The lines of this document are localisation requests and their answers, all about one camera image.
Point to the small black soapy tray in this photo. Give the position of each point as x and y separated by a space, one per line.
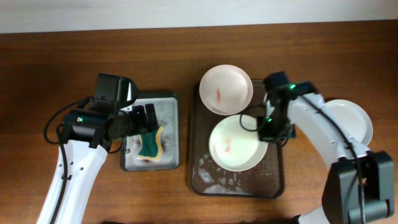
166 109

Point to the pale blue-white plate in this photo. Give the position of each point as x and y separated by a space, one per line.
355 120

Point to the pink stained plate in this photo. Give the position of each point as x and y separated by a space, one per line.
226 89

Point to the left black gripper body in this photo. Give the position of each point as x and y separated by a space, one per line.
135 122

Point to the large white stained plate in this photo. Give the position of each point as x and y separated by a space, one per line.
233 146

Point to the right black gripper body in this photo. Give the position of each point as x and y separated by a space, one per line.
276 126

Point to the green and yellow sponge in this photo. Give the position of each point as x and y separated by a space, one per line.
151 147

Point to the large brown serving tray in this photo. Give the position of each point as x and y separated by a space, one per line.
265 180

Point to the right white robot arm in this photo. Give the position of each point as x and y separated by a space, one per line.
360 183

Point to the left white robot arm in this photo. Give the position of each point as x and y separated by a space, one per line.
85 136

